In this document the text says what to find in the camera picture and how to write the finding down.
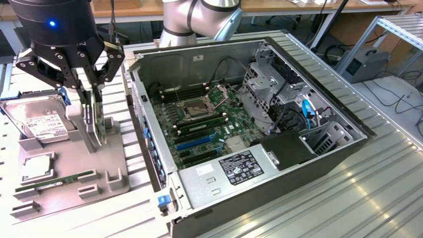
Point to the blue case latch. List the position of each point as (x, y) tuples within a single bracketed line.
[(162, 200)]

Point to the grey parts rack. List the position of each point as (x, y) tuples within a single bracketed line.
[(65, 173)]

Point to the black graphics card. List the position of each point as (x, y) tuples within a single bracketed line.
[(90, 124)]

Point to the thin socket locking lever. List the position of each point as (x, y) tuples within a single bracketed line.
[(177, 95)]

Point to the metal drive cage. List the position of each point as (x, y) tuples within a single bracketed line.
[(260, 86)]

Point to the CPU socket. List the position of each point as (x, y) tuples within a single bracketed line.
[(194, 109)]

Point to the green RAM stick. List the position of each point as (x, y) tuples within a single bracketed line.
[(62, 183), (197, 127)]

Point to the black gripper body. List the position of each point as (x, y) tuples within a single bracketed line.
[(56, 24)]

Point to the wooden desk white frame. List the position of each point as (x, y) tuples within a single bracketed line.
[(280, 7), (132, 13)]

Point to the metal socket cover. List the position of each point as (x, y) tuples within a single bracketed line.
[(220, 87)]

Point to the green motherboard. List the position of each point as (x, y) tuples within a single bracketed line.
[(228, 124)]

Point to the perforated metal disk bay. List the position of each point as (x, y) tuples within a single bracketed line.
[(329, 138)]

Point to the silver CPU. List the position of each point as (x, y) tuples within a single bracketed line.
[(36, 168)]

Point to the black stand leg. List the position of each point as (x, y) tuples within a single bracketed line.
[(329, 23)]

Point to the grey equipment box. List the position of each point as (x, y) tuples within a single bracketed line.
[(366, 64)]

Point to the grey power supply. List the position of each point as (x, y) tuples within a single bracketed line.
[(204, 188)]

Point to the hard drive with blue caddy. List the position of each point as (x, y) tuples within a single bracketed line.
[(64, 96)]

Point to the blue expansion slot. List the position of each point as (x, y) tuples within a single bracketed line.
[(192, 145)]

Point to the silver chipset heatsink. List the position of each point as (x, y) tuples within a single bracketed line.
[(234, 145)]

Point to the black plastic shroud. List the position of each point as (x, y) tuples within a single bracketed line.
[(286, 151)]

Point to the aluminium profile frame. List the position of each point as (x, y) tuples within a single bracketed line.
[(396, 24)]

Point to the open black PC case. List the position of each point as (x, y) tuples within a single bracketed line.
[(329, 158)]

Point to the silver hard disk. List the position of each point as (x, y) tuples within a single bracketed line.
[(36, 116)]

